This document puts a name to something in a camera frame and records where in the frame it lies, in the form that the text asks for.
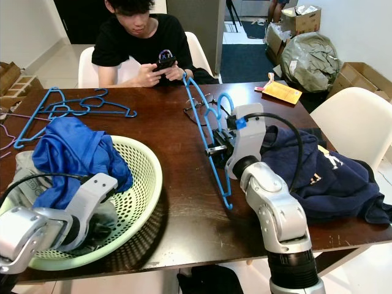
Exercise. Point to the green plastic laundry basket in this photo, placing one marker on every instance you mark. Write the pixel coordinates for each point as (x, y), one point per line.
(141, 196)

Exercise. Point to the black phone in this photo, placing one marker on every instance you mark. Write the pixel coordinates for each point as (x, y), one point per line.
(165, 63)

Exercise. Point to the grey-green sack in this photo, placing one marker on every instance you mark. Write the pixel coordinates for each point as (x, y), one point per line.
(312, 61)

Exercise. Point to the silver left arm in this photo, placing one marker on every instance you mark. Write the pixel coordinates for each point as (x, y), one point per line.
(37, 239)

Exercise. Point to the cardboard box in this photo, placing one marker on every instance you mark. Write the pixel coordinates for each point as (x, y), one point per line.
(12, 86)
(361, 76)
(303, 19)

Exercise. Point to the black rimmed glasses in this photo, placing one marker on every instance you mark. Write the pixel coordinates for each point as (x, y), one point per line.
(195, 107)

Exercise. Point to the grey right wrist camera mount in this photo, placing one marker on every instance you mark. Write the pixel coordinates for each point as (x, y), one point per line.
(248, 141)

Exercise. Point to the blue plastic hanger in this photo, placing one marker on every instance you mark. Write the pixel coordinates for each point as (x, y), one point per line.
(194, 104)
(125, 112)
(33, 116)

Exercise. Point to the yellow packet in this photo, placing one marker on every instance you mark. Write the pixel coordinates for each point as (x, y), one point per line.
(282, 92)

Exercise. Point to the blue garment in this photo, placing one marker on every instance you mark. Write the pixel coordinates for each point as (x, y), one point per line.
(86, 156)

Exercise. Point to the silver right arm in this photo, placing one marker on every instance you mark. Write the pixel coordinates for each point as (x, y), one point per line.
(282, 214)

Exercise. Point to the navy printed t-shirt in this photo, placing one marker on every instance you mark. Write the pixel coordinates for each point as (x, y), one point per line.
(331, 174)

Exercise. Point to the white shell chair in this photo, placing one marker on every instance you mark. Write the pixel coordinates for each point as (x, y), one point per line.
(197, 55)
(352, 119)

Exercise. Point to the person in black shirt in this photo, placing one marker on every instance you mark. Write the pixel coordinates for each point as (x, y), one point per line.
(138, 40)

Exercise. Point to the standing person dark shorts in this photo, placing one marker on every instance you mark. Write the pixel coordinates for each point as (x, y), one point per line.
(277, 7)

